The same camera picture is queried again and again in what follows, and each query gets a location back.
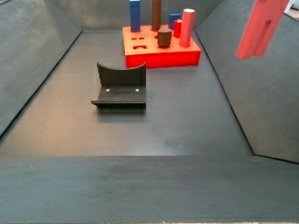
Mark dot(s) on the red peg board block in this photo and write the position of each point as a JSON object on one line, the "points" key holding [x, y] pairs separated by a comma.
{"points": [[142, 51]]}

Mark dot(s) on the tall blue square peg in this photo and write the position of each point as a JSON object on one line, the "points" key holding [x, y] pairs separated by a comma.
{"points": [[134, 15]]}

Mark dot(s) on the black curved holder stand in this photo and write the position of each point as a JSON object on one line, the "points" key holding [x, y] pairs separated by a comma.
{"points": [[121, 86]]}

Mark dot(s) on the short brown rounded peg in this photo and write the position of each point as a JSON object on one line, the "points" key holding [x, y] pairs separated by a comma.
{"points": [[164, 37]]}

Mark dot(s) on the red star peg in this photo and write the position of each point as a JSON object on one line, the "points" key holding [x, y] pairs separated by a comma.
{"points": [[177, 24]]}

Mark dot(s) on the short blue peg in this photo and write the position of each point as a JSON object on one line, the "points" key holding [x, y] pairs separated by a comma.
{"points": [[172, 18]]}

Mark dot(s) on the pink hexagonal peg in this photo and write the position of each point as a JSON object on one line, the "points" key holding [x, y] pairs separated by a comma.
{"points": [[186, 24]]}

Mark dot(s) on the tall brown cylinder peg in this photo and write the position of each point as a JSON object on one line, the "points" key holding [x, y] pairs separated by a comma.
{"points": [[156, 15]]}

